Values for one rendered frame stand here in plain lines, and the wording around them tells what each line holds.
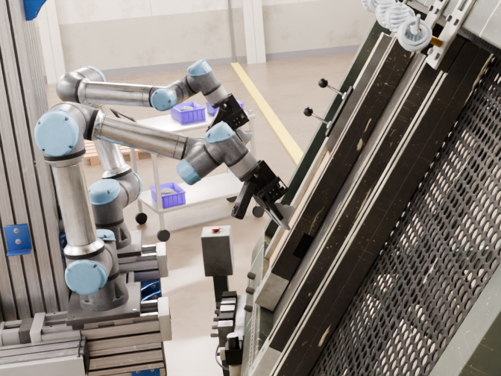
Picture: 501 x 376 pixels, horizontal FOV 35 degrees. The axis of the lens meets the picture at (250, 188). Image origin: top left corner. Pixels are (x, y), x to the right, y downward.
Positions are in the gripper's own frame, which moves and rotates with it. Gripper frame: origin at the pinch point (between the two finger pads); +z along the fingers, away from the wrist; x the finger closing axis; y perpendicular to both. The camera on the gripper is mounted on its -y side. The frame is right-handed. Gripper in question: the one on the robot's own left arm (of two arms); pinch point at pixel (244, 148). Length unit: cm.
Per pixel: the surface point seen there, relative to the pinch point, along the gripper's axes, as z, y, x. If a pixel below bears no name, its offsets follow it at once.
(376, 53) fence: -3, 57, 0
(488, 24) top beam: -31, 59, -133
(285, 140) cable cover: 156, 6, 510
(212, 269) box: 43, -41, 27
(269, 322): 41, -22, -45
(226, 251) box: 39, -31, 26
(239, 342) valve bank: 49, -37, -31
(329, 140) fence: 15.6, 27.4, 2.7
